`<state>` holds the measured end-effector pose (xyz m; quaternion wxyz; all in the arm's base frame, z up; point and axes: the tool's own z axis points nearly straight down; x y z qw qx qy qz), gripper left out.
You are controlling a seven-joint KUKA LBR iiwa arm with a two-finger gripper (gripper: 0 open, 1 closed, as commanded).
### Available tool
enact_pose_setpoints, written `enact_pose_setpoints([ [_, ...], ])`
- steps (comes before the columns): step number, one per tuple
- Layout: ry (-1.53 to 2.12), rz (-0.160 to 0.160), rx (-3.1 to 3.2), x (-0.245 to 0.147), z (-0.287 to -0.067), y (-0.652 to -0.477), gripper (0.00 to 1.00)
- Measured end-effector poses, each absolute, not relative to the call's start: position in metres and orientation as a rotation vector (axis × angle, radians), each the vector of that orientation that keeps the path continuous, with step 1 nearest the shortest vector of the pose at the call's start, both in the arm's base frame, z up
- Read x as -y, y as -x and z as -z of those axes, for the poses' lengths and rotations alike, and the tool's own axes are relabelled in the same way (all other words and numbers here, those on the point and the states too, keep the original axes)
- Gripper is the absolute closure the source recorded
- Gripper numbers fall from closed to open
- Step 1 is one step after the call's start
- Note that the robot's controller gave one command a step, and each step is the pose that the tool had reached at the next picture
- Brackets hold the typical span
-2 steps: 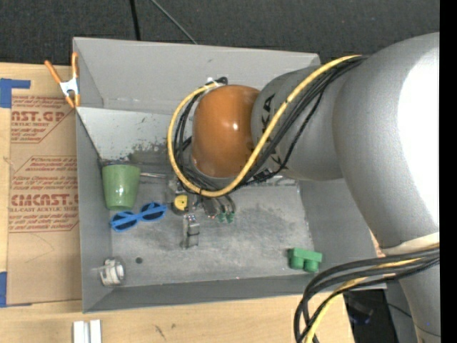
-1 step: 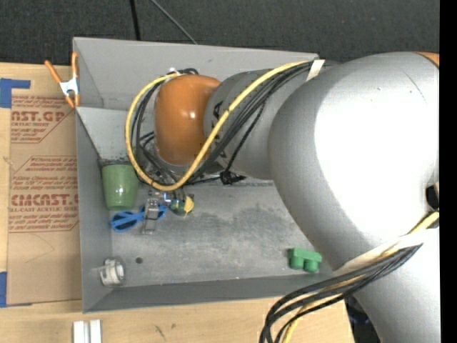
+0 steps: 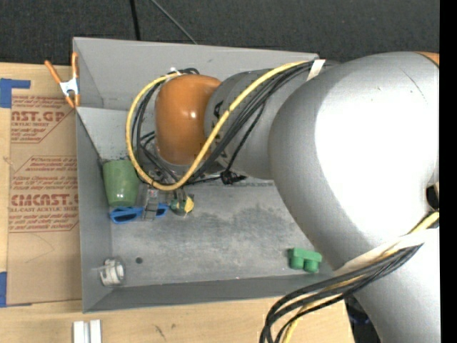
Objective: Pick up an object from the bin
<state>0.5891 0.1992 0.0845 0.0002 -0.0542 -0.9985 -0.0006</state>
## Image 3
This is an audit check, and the black cylinder on white bracket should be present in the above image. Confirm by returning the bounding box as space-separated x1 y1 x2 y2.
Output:
220 170 247 187

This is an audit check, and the grey metal bin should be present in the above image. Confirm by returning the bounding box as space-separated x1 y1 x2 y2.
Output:
72 36 336 314

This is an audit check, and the green toy block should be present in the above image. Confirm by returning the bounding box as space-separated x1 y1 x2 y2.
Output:
287 247 323 274

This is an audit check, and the green cup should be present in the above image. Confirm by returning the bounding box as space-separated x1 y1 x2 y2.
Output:
101 159 141 208

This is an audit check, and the white plastic ring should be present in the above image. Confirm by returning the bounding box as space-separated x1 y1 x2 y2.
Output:
99 258 126 287

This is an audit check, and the brown cardboard board, red print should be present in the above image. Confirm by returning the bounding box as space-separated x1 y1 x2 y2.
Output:
0 61 84 307

